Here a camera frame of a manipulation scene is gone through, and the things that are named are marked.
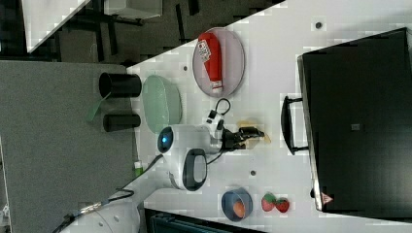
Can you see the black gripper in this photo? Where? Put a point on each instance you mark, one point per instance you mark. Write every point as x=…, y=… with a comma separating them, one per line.
x=234, y=141

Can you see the yellow plush banana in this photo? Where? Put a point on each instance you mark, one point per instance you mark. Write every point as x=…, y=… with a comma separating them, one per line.
x=252, y=142

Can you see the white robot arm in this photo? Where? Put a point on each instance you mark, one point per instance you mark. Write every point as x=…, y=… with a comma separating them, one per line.
x=182, y=163

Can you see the blue bowl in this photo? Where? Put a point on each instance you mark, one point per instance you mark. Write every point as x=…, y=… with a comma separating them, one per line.
x=231, y=197

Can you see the orange ball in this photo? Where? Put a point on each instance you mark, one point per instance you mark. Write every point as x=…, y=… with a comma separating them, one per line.
x=239, y=209

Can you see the dark red plush strawberry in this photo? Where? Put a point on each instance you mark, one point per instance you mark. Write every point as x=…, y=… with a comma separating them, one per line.
x=282, y=205

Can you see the green perforated colander basket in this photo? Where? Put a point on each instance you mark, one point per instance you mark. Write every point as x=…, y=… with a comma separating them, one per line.
x=162, y=103

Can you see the red plush ketchup bottle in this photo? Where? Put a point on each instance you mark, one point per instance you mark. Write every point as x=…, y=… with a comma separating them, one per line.
x=209, y=49

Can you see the green bottle white cap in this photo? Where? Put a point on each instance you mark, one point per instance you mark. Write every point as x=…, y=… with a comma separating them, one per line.
x=138, y=168

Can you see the silver black toaster oven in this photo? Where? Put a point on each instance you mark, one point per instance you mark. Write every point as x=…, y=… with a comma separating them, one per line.
x=357, y=109

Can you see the small black cylinder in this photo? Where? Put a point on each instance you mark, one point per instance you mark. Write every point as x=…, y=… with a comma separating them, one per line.
x=113, y=123

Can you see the large black cylinder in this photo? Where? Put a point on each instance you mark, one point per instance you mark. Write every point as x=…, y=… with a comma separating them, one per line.
x=119, y=85

